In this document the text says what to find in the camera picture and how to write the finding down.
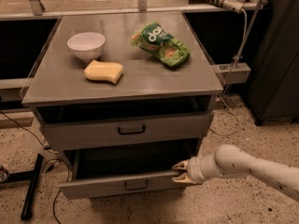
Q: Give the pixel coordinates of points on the white bowl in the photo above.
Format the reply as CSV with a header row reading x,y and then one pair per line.
x,y
87,46

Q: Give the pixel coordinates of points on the green chip bag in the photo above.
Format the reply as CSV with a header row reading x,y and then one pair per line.
x,y
155,40

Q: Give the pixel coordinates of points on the yellow sponge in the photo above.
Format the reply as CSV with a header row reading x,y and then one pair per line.
x,y
103,71

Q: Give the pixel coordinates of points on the grey top drawer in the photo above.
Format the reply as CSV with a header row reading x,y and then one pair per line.
x,y
117,132

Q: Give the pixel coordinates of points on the grey metal bracket block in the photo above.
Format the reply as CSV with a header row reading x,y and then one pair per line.
x,y
228,75

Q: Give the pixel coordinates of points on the dark cabinet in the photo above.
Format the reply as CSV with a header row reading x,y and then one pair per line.
x,y
272,90

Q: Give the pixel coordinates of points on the black metal stand foot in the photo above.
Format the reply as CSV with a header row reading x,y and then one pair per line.
x,y
32,176

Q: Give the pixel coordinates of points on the grey drawer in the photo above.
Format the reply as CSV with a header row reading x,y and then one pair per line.
x,y
118,170
117,132

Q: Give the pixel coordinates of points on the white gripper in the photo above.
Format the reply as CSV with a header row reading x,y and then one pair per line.
x,y
193,170

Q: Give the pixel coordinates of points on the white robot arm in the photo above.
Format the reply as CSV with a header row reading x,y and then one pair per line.
x,y
229,161

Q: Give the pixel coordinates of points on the grey drawer cabinet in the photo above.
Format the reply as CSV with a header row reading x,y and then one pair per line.
x,y
59,92

